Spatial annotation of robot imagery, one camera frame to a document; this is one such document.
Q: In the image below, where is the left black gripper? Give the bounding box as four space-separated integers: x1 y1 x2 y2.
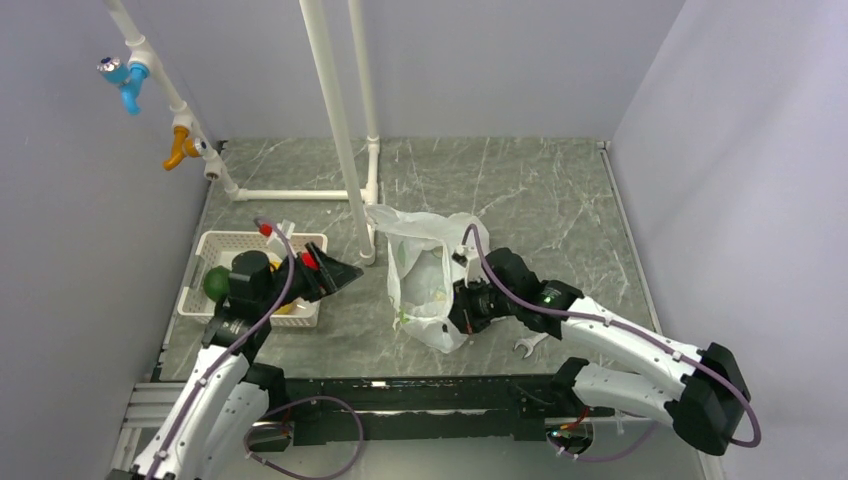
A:
259 241 363 314

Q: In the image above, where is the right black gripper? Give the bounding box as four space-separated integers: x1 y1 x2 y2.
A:
443 274 520 335

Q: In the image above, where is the red fake fruit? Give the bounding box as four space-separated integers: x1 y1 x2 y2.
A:
300 251 320 271

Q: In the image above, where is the yellow fake fruit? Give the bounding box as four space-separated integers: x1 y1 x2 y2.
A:
270 261 295 315

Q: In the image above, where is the white plastic bag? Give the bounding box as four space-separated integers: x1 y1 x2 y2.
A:
365 205 489 354

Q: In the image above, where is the green fake fruit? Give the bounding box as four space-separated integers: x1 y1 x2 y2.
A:
202 266 230 303

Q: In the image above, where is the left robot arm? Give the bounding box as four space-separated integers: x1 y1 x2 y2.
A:
108 242 363 479

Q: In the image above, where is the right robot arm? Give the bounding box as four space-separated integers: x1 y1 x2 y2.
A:
449 246 762 456

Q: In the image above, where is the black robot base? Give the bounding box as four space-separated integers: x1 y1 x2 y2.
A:
249 374 612 451

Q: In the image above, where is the silver wrench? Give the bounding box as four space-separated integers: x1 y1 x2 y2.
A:
513 333 549 359

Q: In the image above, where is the white plastic basket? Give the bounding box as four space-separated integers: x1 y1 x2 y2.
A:
176 230 329 330

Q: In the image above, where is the orange valve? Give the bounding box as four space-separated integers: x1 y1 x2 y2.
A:
163 125 207 171

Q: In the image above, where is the blue valve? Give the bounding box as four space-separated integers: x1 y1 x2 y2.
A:
97 56 150 115

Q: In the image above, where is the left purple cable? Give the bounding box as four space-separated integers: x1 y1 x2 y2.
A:
142 215 297 480

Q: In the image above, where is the purple cable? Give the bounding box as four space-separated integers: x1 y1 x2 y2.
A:
142 215 297 480
460 223 763 449

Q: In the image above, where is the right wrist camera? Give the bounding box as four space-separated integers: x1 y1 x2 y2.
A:
451 244 487 284

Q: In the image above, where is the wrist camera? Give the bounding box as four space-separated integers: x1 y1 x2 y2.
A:
254 218 295 260
451 244 487 284

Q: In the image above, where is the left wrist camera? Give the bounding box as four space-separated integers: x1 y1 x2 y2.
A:
254 218 295 260

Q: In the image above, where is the white PVC pipe frame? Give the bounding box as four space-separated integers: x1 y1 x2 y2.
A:
104 1 381 265

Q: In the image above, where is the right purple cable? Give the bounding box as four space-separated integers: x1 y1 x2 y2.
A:
460 223 763 449

